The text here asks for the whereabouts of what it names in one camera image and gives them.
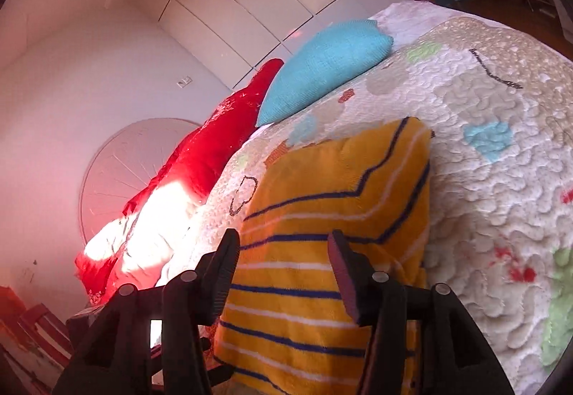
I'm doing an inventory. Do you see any red white striped box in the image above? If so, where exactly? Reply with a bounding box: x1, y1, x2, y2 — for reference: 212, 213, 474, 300
0, 285, 74, 395

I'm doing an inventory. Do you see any white patterned quilted bedspread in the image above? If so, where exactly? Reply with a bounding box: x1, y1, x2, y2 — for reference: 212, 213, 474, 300
152, 1, 573, 395

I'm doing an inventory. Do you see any red blanket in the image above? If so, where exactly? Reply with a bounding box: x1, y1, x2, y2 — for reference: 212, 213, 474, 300
74, 58, 285, 305

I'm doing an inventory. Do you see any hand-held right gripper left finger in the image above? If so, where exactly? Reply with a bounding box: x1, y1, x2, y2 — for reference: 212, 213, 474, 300
53, 228, 241, 395

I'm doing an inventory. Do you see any yellow striped sweater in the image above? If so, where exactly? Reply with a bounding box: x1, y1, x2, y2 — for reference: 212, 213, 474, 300
212, 116, 434, 395

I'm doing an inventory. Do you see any turquoise pillow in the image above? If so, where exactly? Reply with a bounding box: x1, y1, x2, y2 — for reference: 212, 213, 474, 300
256, 19, 395, 128

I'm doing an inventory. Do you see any white round headboard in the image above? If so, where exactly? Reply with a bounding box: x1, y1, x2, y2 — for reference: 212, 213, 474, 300
78, 117, 202, 246

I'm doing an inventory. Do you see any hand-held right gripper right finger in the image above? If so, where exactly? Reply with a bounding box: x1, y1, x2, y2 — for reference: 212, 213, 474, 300
327, 229, 515, 395

